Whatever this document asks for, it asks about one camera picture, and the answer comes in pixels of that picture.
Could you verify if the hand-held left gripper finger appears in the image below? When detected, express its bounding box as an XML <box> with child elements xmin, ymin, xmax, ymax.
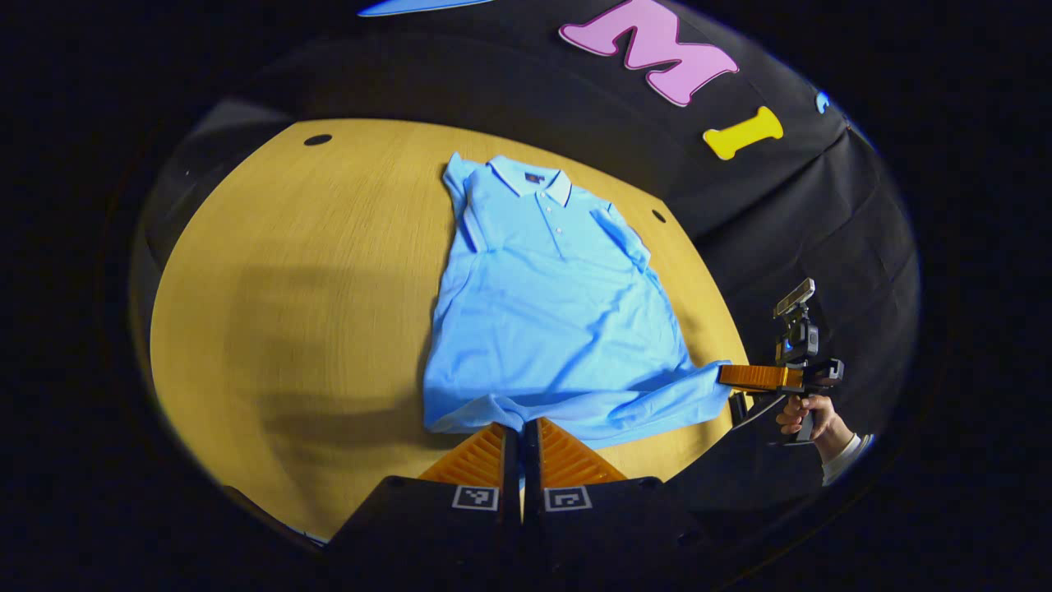
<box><xmin>522</xmin><ymin>417</ymin><xmax>717</xmax><ymax>576</ymax></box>
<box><xmin>325</xmin><ymin>422</ymin><xmax>524</xmax><ymax>576</ymax></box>

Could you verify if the light blue polo T-shirt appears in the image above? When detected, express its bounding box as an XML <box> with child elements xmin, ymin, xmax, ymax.
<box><xmin>422</xmin><ymin>152</ymin><xmax>734</xmax><ymax>450</ymax></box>

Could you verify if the black backdrop cloth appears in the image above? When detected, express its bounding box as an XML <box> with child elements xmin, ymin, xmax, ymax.
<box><xmin>136</xmin><ymin>0</ymin><xmax>921</xmax><ymax>502</ymax></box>

